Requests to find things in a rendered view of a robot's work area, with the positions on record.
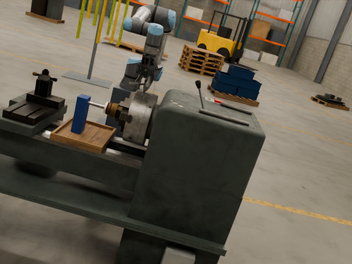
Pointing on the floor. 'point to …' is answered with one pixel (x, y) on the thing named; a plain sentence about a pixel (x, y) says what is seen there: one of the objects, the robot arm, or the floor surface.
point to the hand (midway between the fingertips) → (143, 87)
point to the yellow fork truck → (211, 38)
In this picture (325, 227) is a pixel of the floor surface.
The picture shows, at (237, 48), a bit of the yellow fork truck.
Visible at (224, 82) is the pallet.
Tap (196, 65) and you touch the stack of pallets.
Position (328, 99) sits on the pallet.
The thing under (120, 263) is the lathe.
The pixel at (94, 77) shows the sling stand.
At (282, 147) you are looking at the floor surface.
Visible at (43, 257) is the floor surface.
